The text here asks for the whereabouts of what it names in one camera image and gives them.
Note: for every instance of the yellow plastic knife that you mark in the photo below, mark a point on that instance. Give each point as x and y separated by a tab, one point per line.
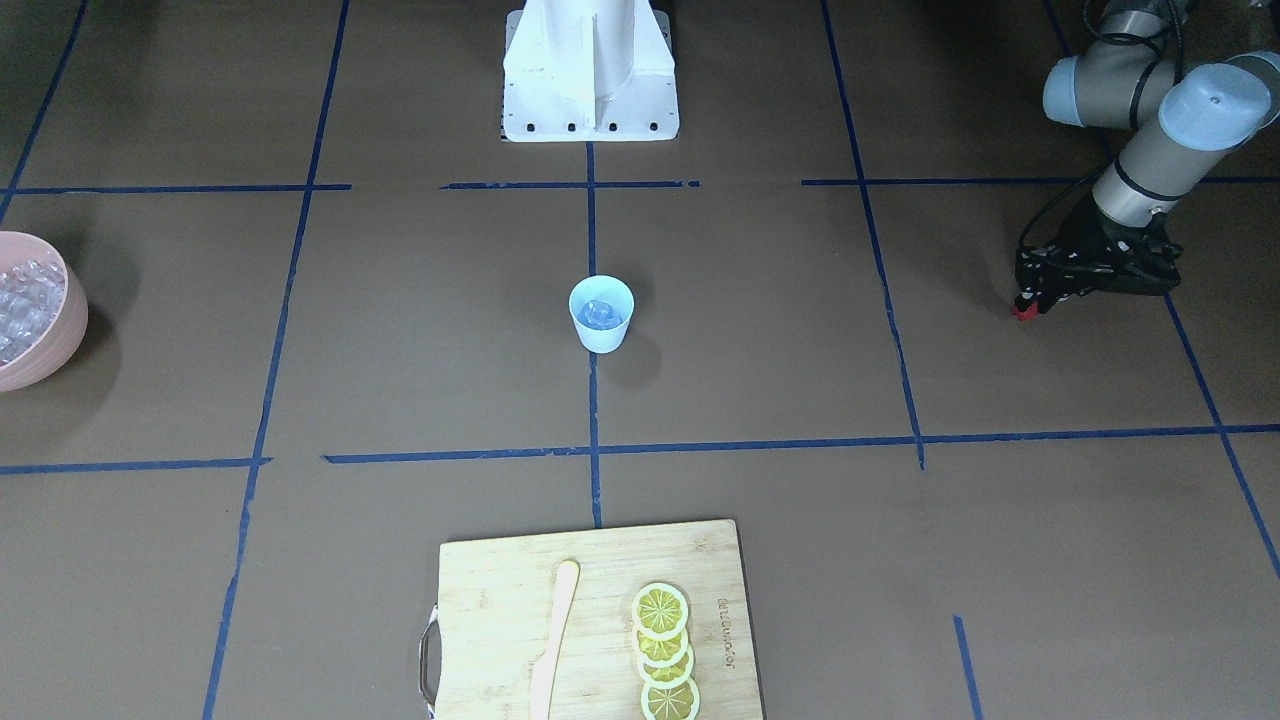
543	671

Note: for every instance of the bamboo cutting board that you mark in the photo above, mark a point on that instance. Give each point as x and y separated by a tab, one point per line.
491	617

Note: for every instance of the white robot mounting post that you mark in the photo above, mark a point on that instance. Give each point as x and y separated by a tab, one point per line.
589	71

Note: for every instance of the clear ice cube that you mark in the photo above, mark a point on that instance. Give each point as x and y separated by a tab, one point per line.
586	315
606	317

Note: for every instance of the lemon slice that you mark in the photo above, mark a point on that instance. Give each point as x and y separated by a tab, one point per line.
667	676
665	652
679	702
660	611

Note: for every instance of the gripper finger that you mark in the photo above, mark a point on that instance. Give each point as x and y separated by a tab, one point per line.
1043	299

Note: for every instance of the clear ice cubes pile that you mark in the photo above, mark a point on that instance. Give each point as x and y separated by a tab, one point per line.
31	296

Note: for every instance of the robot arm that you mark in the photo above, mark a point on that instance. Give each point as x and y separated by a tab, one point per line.
1184	120

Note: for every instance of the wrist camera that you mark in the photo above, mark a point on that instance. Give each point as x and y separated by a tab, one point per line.
1149	269

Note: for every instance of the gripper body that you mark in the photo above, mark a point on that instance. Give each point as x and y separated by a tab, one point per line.
1087	236

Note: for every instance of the light blue paper cup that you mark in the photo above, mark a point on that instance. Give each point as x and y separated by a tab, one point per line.
611	290

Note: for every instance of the pink bowl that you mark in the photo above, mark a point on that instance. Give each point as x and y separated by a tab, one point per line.
64	336

